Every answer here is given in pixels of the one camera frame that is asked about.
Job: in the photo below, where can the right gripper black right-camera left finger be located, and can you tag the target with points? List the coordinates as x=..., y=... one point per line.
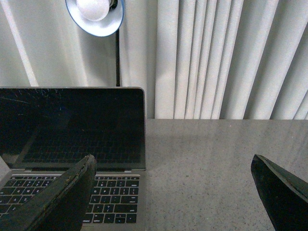
x=61, y=206

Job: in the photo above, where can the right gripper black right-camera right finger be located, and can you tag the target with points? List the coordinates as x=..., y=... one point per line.
x=283, y=195

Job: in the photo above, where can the grey laptop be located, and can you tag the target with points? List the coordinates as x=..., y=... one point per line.
x=45, y=131

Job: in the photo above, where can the white curtain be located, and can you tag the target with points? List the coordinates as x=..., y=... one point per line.
x=195, y=59

